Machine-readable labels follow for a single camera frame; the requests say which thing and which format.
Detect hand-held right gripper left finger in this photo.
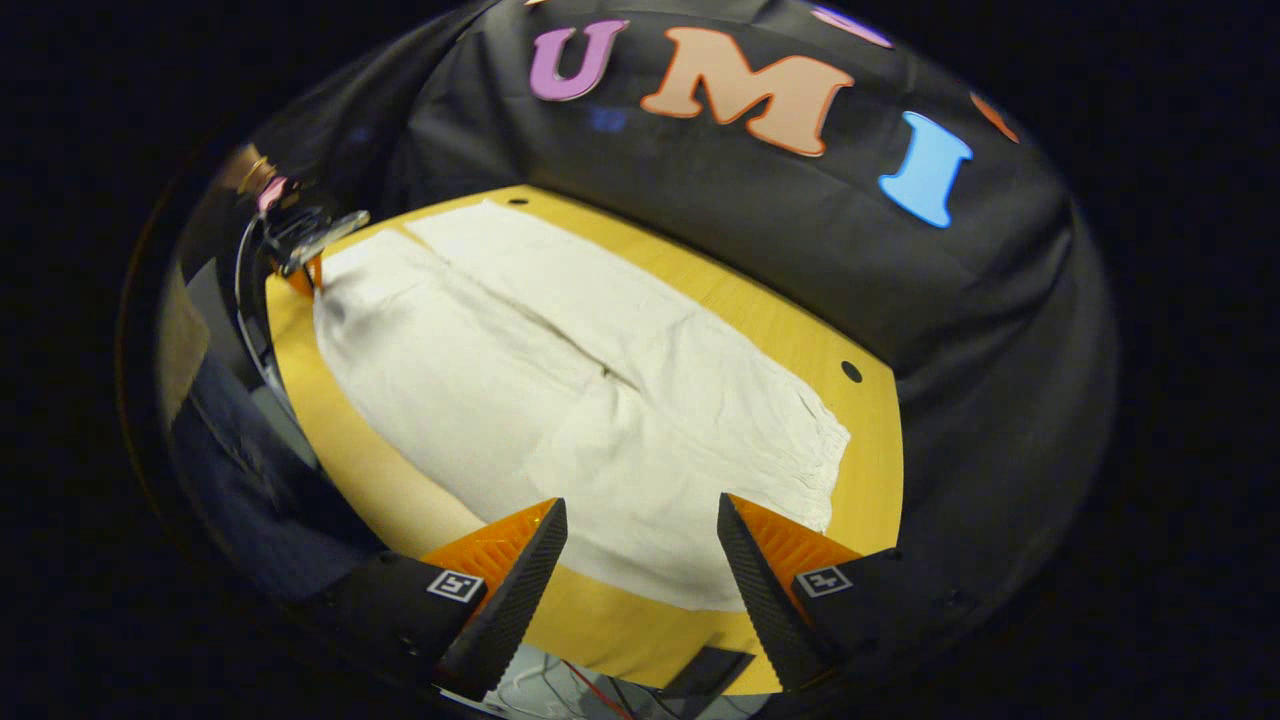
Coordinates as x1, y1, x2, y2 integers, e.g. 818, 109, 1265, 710
305, 497, 569, 701

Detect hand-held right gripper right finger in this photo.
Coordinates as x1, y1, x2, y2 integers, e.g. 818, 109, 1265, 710
716, 492, 986, 693

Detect cream white jeans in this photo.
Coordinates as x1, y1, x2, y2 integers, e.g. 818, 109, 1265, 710
312, 198, 853, 613

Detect person's dark clothing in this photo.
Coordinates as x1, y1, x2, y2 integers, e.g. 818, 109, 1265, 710
165, 258, 389, 603

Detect black backdrop cloth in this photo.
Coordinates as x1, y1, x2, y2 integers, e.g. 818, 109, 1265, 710
200, 0, 1119, 641

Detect white cable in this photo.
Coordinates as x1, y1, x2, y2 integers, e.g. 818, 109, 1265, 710
488, 652, 606, 719

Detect red cable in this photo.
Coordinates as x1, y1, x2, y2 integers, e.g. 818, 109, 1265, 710
558, 658, 639, 720

